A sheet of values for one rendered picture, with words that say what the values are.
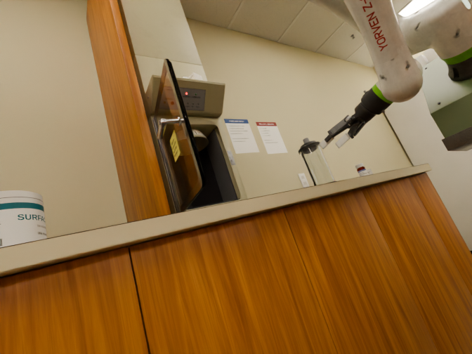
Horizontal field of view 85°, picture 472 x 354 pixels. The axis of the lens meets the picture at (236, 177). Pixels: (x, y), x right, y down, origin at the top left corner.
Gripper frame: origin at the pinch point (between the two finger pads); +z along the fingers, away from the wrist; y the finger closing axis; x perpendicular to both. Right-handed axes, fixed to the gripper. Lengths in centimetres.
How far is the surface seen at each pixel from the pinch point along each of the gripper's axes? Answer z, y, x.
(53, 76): 51, 94, -92
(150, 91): 12, 66, -38
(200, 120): 19, 45, -31
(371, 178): -1.0, -7.0, 20.4
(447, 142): -30.3, 0.9, 26.4
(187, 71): 13, 44, -58
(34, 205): 13, 103, 5
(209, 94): 10, 42, -37
